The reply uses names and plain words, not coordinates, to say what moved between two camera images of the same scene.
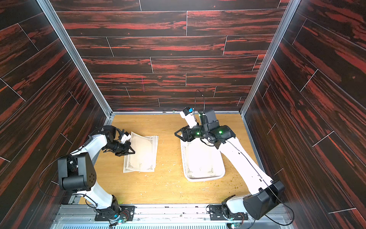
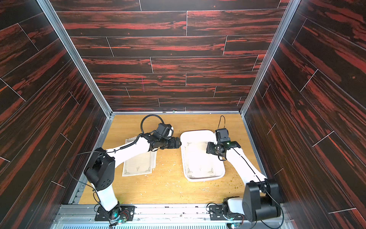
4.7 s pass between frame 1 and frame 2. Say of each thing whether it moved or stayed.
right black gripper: moved
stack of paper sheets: moved
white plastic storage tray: stayed
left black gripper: moved
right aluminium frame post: stayed
